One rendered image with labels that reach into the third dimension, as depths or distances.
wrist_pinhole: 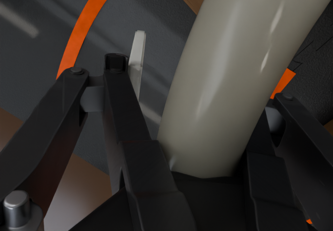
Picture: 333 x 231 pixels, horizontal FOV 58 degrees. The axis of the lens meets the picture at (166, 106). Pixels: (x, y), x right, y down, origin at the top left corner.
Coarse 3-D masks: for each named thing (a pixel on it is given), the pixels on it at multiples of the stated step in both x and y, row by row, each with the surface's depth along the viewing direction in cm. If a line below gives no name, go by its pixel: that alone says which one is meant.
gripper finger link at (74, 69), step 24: (72, 72) 14; (48, 96) 12; (72, 96) 12; (48, 120) 10; (72, 120) 12; (24, 144) 9; (48, 144) 9; (72, 144) 13; (0, 168) 8; (24, 168) 8; (48, 168) 9; (0, 192) 7; (48, 192) 10; (0, 216) 7
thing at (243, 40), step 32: (224, 0) 7; (256, 0) 7; (288, 0) 7; (320, 0) 7; (192, 32) 9; (224, 32) 8; (256, 32) 7; (288, 32) 7; (192, 64) 8; (224, 64) 8; (256, 64) 8; (288, 64) 8; (192, 96) 8; (224, 96) 8; (256, 96) 8; (160, 128) 10; (192, 128) 9; (224, 128) 8; (192, 160) 9; (224, 160) 9
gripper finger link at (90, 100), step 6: (90, 78) 15; (96, 78) 15; (102, 78) 15; (90, 84) 14; (96, 84) 15; (102, 84) 15; (90, 90) 14; (96, 90) 14; (102, 90) 15; (84, 96) 14; (90, 96) 15; (96, 96) 15; (102, 96) 15; (84, 102) 15; (90, 102) 15; (96, 102) 15; (102, 102) 15; (84, 108) 15; (90, 108) 15; (96, 108) 15; (102, 108) 15
